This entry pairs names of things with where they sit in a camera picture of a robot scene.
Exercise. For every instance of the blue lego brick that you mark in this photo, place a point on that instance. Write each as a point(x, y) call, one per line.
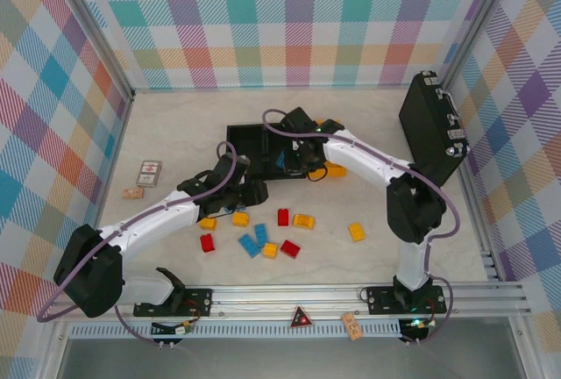
point(227, 209)
point(248, 246)
point(280, 161)
point(261, 234)

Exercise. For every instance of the yellow lego brick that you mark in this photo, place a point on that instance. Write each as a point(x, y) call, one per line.
point(303, 221)
point(240, 219)
point(269, 250)
point(356, 232)
point(208, 224)

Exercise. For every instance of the red lego brick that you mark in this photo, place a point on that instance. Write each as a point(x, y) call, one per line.
point(208, 244)
point(290, 248)
point(283, 217)

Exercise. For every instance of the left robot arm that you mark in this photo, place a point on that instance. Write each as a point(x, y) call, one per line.
point(144, 225)

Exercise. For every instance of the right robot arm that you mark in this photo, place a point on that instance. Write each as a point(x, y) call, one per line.
point(364, 157)

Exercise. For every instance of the black plastic bin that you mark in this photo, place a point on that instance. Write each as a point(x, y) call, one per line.
point(274, 138)
point(245, 142)

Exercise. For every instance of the yellow plastic bin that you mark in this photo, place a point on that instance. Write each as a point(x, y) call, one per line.
point(336, 171)

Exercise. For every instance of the playing card box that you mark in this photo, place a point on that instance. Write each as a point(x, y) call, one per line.
point(149, 173)

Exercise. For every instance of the small wooden block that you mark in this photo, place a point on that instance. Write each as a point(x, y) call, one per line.
point(133, 193)

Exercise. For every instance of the black briefcase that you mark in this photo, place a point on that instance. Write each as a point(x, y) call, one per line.
point(427, 124)

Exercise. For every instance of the red triangle sign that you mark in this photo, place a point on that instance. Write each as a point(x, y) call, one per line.
point(301, 319)

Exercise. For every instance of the small connector board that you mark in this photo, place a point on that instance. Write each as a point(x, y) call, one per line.
point(175, 330)
point(416, 328)

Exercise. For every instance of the small wooden tag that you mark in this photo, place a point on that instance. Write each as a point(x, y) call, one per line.
point(351, 326)

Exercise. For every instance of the aluminium frame rail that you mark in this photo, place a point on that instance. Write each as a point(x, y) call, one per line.
point(285, 295)

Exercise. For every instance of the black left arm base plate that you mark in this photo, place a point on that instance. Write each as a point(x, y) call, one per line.
point(199, 302)

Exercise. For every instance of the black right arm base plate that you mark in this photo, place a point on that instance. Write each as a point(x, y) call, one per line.
point(377, 300)

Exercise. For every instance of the aluminium frame post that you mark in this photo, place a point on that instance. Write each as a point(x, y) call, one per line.
point(478, 23)
point(97, 32)

